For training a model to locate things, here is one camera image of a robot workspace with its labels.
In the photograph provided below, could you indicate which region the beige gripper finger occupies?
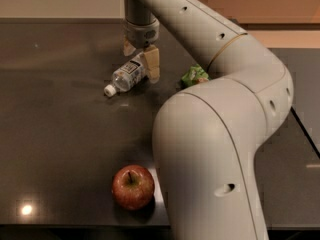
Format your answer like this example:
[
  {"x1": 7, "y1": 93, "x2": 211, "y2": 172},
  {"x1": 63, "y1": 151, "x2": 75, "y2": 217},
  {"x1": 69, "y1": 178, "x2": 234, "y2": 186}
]
[
  {"x1": 123, "y1": 36, "x2": 136, "y2": 57},
  {"x1": 141, "y1": 45, "x2": 160, "y2": 83}
]

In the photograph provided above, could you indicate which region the blue plastic water bottle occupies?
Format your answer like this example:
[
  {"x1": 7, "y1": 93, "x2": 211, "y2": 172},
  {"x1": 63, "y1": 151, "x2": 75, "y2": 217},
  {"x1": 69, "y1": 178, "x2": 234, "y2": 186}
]
[{"x1": 104, "y1": 53, "x2": 146, "y2": 97}]

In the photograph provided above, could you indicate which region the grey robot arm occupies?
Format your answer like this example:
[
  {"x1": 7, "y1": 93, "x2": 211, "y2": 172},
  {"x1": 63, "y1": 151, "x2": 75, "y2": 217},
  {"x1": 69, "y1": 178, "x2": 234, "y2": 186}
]
[{"x1": 126, "y1": 0, "x2": 294, "y2": 240}]

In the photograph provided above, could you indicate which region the red apple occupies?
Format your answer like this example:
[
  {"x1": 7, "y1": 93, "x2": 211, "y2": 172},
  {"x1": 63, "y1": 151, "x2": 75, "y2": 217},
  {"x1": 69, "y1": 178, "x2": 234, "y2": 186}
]
[{"x1": 111, "y1": 165, "x2": 155, "y2": 211}]

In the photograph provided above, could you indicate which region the green snack bag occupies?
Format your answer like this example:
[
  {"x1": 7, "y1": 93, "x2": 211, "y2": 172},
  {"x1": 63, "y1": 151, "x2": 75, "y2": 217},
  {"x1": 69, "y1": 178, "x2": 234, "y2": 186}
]
[{"x1": 181, "y1": 64, "x2": 210, "y2": 88}]

